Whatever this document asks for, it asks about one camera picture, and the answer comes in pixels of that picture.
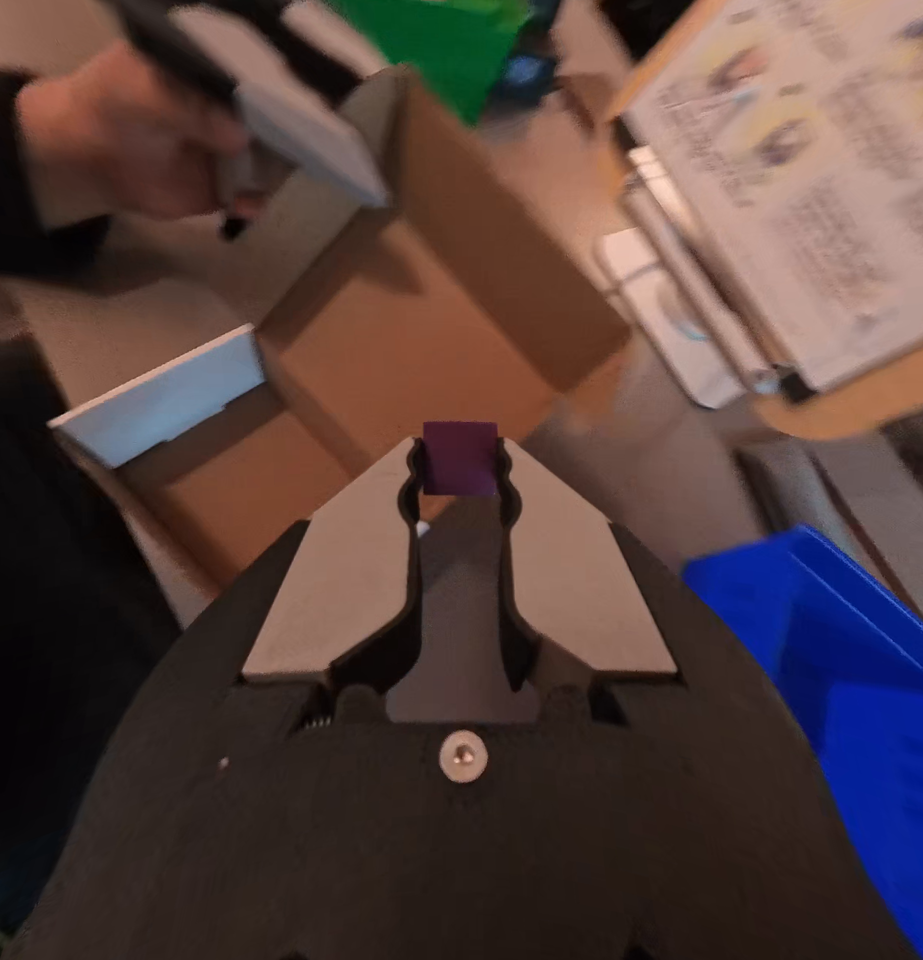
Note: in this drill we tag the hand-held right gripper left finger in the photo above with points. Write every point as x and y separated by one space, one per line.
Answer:
334 585

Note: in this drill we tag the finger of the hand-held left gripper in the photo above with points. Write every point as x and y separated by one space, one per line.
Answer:
304 135

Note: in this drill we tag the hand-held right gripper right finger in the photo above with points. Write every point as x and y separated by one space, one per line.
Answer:
581 592

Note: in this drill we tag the green plastic bin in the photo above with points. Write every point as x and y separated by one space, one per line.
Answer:
446 52

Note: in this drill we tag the purple cube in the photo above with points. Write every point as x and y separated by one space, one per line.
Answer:
460 457

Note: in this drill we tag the white cardboard mailer box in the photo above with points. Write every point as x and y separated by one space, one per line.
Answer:
431 322

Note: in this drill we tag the blue plastic bin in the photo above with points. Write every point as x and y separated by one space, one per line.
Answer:
866 712

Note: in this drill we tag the person's left forearm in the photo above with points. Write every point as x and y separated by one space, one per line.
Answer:
11 187

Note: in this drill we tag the person's left hand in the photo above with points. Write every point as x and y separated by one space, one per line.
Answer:
131 142

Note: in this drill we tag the person's dark clothed body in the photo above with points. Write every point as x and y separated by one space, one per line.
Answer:
56 600

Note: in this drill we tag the instruction sheet on wooden stand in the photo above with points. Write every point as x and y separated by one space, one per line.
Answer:
844 416

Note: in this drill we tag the printed instruction sheet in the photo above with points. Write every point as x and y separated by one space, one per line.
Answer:
806 187

